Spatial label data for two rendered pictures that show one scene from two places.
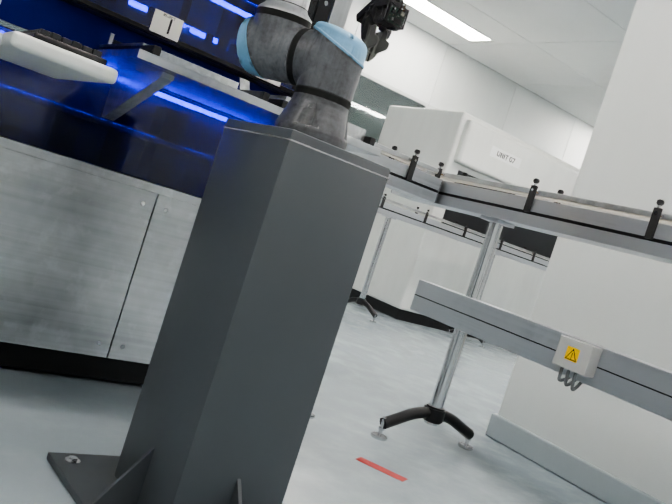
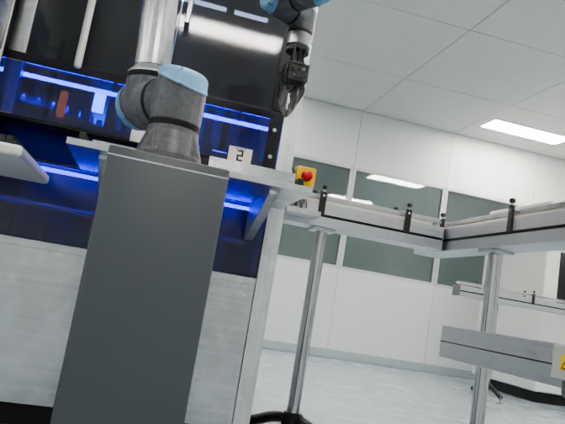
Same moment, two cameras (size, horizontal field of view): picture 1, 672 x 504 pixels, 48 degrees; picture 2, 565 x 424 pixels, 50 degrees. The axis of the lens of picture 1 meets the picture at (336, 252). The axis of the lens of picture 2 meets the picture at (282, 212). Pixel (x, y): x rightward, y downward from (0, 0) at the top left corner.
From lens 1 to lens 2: 0.80 m
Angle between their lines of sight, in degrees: 26
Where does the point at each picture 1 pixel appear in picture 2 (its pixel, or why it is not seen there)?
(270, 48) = (131, 100)
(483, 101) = not seen: outside the picture
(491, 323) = (501, 352)
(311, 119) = (153, 142)
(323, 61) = (159, 93)
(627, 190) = not seen: outside the picture
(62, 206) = (73, 286)
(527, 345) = (533, 366)
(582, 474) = not seen: outside the picture
